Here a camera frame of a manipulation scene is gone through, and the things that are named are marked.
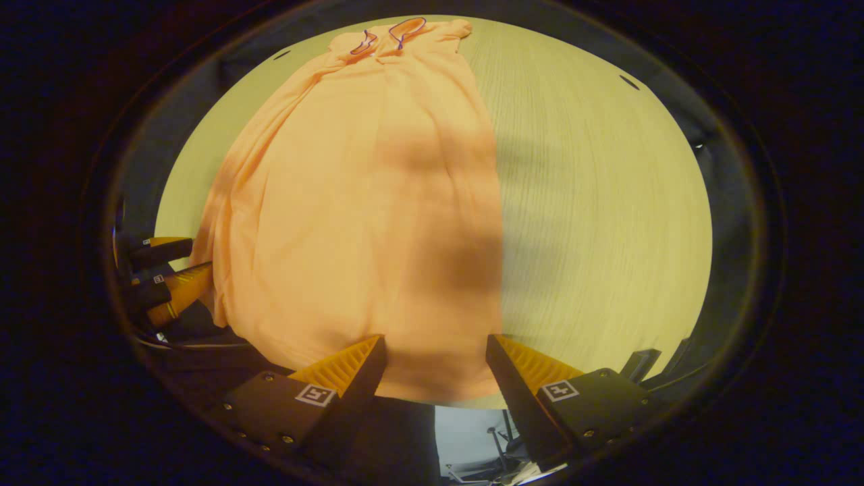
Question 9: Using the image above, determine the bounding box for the black office chair base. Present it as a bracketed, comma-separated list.
[487, 408, 537, 475]

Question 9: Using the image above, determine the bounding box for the orange polo T-shirt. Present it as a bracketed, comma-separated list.
[189, 17, 506, 406]

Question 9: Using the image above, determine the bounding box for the black bar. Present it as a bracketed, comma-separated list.
[620, 348, 664, 387]

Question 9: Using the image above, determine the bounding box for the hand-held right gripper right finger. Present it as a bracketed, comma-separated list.
[486, 334, 666, 473]

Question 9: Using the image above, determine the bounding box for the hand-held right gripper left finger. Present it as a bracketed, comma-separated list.
[206, 334, 389, 470]

